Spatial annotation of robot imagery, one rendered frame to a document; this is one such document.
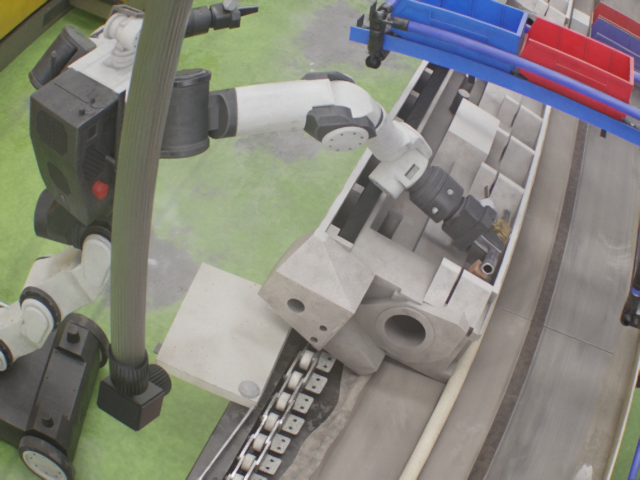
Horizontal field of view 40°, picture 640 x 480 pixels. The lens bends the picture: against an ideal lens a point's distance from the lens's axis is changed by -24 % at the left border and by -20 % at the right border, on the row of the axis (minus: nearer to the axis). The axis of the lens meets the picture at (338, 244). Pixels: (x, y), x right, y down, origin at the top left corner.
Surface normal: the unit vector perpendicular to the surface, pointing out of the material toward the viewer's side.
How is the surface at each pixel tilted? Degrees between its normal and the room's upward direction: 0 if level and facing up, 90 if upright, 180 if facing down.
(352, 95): 21
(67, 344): 0
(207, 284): 0
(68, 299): 90
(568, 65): 92
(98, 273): 90
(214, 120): 65
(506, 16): 88
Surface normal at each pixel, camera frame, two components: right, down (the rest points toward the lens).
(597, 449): 0.16, -0.72
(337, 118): 0.23, 0.32
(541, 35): -0.33, 0.57
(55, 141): -0.59, 0.49
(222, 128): -0.78, 0.23
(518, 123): 0.13, -0.26
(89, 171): 0.80, 0.48
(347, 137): 0.18, 0.89
